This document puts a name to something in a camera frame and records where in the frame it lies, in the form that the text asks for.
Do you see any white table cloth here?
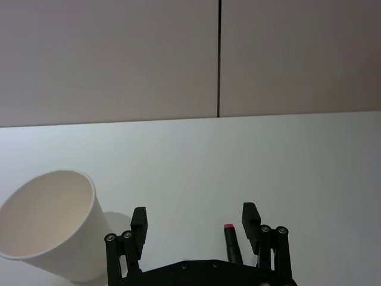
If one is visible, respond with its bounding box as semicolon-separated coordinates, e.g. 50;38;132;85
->
0;110;381;286

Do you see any white paper cup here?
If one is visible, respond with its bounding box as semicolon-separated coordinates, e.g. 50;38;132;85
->
0;170;112;284

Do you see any black marker with pink end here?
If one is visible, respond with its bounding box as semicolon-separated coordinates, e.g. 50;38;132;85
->
223;223;243;265

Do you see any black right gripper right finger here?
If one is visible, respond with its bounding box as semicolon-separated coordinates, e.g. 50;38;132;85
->
242;202;292;280

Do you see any pale grey wall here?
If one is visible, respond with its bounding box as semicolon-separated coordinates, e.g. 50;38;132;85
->
0;0;381;128

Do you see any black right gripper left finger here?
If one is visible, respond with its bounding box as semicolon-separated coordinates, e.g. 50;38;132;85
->
104;206;148;279

